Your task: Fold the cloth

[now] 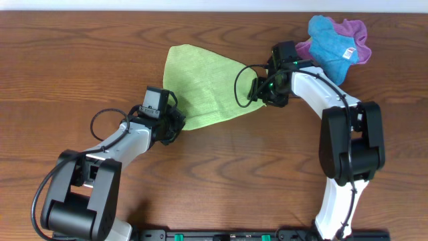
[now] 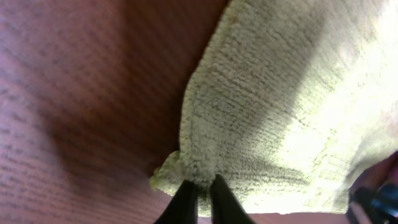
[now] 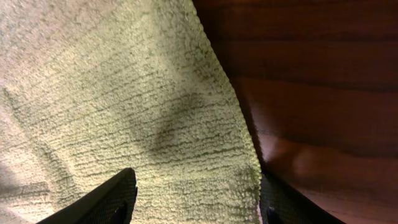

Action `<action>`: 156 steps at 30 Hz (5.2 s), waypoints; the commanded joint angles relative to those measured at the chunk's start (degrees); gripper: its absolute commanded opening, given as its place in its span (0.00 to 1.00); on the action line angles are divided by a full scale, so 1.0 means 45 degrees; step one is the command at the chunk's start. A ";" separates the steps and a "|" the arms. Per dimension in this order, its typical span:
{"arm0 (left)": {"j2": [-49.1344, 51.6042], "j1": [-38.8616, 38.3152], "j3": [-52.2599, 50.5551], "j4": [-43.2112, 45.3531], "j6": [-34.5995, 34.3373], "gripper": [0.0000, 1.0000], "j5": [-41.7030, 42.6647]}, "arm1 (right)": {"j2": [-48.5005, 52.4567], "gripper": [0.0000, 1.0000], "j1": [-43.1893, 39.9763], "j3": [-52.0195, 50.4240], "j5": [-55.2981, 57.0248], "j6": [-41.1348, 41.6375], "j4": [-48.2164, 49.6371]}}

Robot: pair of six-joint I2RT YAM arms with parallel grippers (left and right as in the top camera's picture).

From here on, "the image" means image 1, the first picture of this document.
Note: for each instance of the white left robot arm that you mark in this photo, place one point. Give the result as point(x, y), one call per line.
point(77, 199)

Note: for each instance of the green cloth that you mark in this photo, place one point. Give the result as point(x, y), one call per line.
point(209, 87)

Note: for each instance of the purple cloth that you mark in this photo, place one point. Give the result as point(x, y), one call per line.
point(349, 28)

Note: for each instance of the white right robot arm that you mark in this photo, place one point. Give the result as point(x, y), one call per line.
point(351, 148)

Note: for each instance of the blue cloth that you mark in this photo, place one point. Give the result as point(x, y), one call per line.
point(334, 52)

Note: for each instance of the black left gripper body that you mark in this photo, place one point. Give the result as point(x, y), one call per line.
point(177, 121)

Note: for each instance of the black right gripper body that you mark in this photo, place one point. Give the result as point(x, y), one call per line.
point(271, 94)

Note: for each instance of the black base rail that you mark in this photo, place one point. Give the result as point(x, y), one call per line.
point(280, 235)

